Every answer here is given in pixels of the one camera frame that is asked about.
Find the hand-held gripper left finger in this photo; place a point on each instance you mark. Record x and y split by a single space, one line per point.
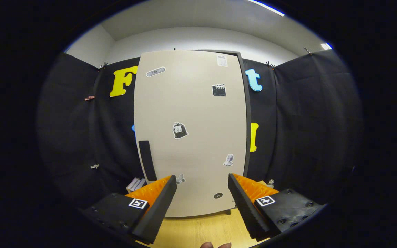
159 210

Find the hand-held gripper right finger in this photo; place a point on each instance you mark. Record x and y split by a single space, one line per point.
245 206

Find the green label plastic bottle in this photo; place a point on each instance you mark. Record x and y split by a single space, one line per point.
271 183

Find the pink spine book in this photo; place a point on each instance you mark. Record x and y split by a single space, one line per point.
132 185

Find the white clothes peg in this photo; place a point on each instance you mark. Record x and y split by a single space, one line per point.
94 166

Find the black backdrop cloth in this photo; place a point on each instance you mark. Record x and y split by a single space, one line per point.
305 137

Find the pink clothes peg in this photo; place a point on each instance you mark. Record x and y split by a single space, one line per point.
89 98

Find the black clip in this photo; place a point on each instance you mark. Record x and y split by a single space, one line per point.
270 64
307 51
104 65

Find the small ceiling light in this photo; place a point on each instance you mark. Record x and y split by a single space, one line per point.
326 46

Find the long ceiling light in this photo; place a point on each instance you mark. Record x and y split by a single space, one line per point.
267 7

